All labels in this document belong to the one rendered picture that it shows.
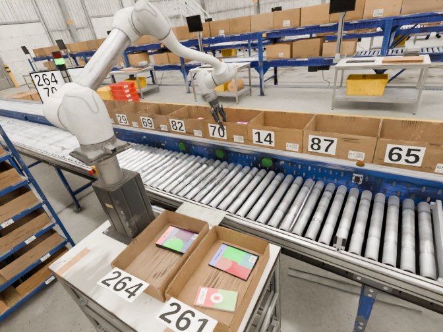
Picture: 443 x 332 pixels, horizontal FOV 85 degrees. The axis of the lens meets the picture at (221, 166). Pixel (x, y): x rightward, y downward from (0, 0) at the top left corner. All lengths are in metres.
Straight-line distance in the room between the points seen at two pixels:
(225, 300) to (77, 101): 0.98
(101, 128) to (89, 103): 0.11
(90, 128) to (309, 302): 1.68
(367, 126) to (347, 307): 1.18
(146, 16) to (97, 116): 0.58
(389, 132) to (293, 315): 1.31
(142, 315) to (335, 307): 1.28
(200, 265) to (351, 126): 1.30
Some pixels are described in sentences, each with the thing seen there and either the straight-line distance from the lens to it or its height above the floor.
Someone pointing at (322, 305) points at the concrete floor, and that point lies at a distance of 1.97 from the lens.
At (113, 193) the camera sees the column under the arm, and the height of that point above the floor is 1.06.
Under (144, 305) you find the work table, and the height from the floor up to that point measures 0.75.
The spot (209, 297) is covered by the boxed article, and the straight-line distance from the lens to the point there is 1.08.
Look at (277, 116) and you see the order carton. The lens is 1.95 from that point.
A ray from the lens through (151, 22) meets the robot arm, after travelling 1.46.
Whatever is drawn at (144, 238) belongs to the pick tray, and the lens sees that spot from 1.33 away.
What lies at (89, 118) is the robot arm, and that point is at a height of 1.42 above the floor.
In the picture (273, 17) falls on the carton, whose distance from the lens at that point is 6.42.
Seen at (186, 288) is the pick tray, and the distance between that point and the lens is 1.14.
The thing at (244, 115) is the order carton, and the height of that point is 1.00.
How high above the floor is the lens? 1.69
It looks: 30 degrees down
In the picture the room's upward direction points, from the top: 9 degrees counter-clockwise
